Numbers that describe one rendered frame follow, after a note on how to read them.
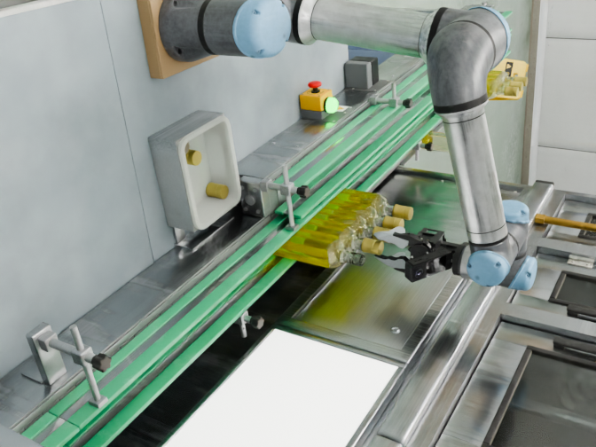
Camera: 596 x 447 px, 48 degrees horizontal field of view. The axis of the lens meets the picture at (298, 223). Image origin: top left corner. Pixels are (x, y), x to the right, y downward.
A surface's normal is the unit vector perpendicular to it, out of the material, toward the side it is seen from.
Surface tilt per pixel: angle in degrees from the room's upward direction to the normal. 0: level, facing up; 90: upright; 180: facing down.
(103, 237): 0
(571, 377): 90
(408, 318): 90
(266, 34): 5
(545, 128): 90
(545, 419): 90
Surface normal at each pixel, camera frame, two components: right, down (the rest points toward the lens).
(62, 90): 0.85, 0.18
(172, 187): -0.52, 0.47
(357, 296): -0.10, -0.87
